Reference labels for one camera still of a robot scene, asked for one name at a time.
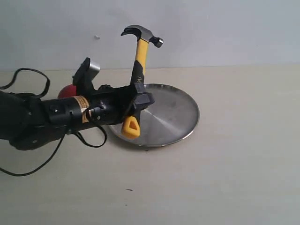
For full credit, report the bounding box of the yellow black claw hammer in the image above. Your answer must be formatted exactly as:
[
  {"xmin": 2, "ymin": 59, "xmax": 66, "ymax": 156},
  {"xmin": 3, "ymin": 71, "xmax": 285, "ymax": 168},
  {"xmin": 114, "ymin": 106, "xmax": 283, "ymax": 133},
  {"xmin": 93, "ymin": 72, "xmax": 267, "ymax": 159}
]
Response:
[{"xmin": 121, "ymin": 25, "xmax": 164, "ymax": 139}]

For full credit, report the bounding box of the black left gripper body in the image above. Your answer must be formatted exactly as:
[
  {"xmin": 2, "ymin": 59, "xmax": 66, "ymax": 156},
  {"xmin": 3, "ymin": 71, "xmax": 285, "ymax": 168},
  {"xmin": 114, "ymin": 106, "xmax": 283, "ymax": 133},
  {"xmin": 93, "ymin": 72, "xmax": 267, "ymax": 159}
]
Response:
[{"xmin": 39, "ymin": 85, "xmax": 135, "ymax": 130}]

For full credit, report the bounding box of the round steel plate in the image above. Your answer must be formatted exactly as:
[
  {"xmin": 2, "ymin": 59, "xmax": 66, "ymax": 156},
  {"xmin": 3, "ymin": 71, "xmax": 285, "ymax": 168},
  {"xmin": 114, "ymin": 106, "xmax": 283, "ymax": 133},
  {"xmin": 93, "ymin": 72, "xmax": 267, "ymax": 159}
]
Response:
[{"xmin": 108, "ymin": 83, "xmax": 200, "ymax": 147}]

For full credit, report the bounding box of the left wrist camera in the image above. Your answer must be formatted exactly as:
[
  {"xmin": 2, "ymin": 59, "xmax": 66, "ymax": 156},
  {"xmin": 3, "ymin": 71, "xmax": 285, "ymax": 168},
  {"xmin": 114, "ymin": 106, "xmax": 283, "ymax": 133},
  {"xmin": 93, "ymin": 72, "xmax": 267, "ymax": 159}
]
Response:
[{"xmin": 72, "ymin": 57, "xmax": 101, "ymax": 96}]

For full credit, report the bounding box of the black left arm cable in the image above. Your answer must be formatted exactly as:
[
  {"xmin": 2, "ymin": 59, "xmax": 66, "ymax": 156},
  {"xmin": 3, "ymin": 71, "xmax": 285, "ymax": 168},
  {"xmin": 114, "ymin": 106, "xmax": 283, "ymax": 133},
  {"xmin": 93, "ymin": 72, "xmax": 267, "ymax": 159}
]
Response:
[{"xmin": 0, "ymin": 67, "xmax": 108, "ymax": 176}]

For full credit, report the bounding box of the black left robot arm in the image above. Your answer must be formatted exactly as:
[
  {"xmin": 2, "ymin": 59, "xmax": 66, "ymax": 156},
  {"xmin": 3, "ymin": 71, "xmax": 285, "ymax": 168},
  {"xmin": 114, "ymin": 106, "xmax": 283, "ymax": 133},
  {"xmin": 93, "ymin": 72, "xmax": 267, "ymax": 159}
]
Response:
[{"xmin": 0, "ymin": 58, "xmax": 154, "ymax": 150}]

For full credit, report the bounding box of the red dome push button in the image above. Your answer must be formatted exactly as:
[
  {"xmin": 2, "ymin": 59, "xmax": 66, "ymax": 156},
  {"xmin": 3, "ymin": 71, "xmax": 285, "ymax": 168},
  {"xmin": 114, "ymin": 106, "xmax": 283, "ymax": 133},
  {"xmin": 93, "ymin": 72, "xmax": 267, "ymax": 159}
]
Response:
[{"xmin": 58, "ymin": 84, "xmax": 76, "ymax": 98}]

